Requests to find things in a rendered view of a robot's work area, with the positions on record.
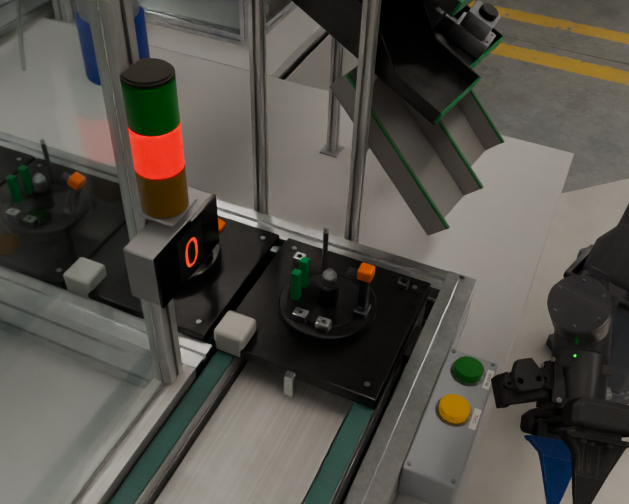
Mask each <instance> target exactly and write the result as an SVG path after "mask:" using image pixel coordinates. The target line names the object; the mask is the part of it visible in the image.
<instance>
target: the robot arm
mask: <svg viewBox="0 0 629 504"><path fill-rule="evenodd" d="M563 278H564V279H561V280H560V281H559V282H558V283H556V284H554V286H553V287H552V288H551V290H550V292H549V295H548V300H547V306H548V311H549V315H550V318H551V321H552V324H553V327H554V337H553V346H552V355H551V360H549V361H545V362H544V363H540V368H539V366H538V365H537V364H536V363H535V361H534V360H533V359H532V358H525V359H518V360H516V361H515V362H514V363H513V366H512V370H511V372H504V373H502V374H498V375H496V376H494V377H493V378H491V383H492V388H493V393H494V399H495V404H496V408H506V407H509V405H514V404H522V403H530V402H536V407H538V408H534V409H530V410H529V411H527V412H526V413H524V414H523V415H522V416H521V424H520V429H521V431H522V432H524V433H528V434H532V435H524V437H525V439H526V440H527V441H529V442H530V444H531V445H532V446H533V447H534V448H535V450H536V451H537V452H538V455H539V460H540V465H541V472H542V478H543V485H544V491H545V498H546V504H560V502H561V500H562V498H563V496H564V493H565V491H566V489H567V487H568V484H569V482H570V480H571V477H572V498H573V504H592V502H593V501H594V499H595V497H596V495H597V494H598V492H599V490H600V489H601V487H602V485H603V484H604V482H605V480H606V479H607V477H608V475H609V474H610V472H611V471H612V469H613V468H614V466H615V465H616V463H617V462H618V460H619V459H620V457H621V456H622V454H623V453H624V451H625V450H626V448H629V442H627V441H622V438H623V437H629V405H625V404H620V403H615V402H610V401H606V394H607V382H608V378H611V377H615V369H616V367H614V366H609V358H610V348H611V336H612V325H613V313H614V311H615V309H616V308H617V309H619V310H621V311H623V312H625V313H626V314H628V315H629V204H628V206H627V208H626V210H625V212H624V214H623V215H622V217H621V219H620V221H619V223H618V225H617V226H616V227H614V228H613V229H611V230H610V231H608V232H606V233H605V234H603V235H602V236H600V237H599V238H597V240H596V242H595V243H594V245H593V244H591V245H590V246H589V247H588V248H587V249H586V250H585V251H584V252H583V253H582V254H581V255H580V256H579V257H578V258H577V259H576V260H575V261H574V262H573V263H572V264H571V266H570V267H569V268H568V269H567V270H566V271H565V272H564V275H563Z"/></svg>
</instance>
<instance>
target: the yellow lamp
mask: <svg viewBox="0 0 629 504"><path fill-rule="evenodd" d="M135 174H136V180H137V186H138V192H139V199H140V205H141V209H142V211H143V212H144V213H145V214H147V215H148V216H151V217H154V218H160V219H166V218H171V217H175V216H177V215H179V214H181V213H183V212H184V211H185V210H186V208H187V207H188V205H189V198H188V188H187V179H186V169H185V165H184V168H183V169H182V170H181V171H180V172H179V173H178V174H176V175H174V176H172V177H170V178H166V179H149V178H145V177H143V176H141V175H139V174H138V173H137V172H136V171H135Z"/></svg>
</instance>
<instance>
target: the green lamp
mask: <svg viewBox="0 0 629 504"><path fill-rule="evenodd" d="M120 82H121V88H122V94H123V100H124V107H125V113H126V119H127V125H128V127H129V129H130V130H131V131H133V132H134V133H136V134H139V135H143V136H160V135H164V134H167V133H169V132H171V131H173V130H174V129H176V128H177V127H178V126H179V124H180V113H179V103H178V94H177V84H176V76H174V78H173V79H172V80H171V81H170V82H168V83H167V84H165V85H163V86H160V87H156V88H150V89H139V88H134V87H131V86H128V85H127V84H125V83H123V82H122V81H121V80H120Z"/></svg>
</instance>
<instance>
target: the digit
mask: <svg viewBox="0 0 629 504"><path fill-rule="evenodd" d="M177 249H178V257H179V265H180V273H181V281H182V283H183V282H184V281H185V280H186V279H187V277H188V276H189V275H190V274H191V273H192V271H193V270H194V269H195V268H196V267H197V265H198V264H199V263H200V262H201V261H202V259H203V258H204V250H203V240H202V229H201V218H199V219H198V220H197V221H196V222H195V223H194V224H193V226H192V227H191V228H190V229H189V230H188V231H187V232H186V233H185V235H184V236H183V237H182V238H181V239H180V240H179V241H178V242H177Z"/></svg>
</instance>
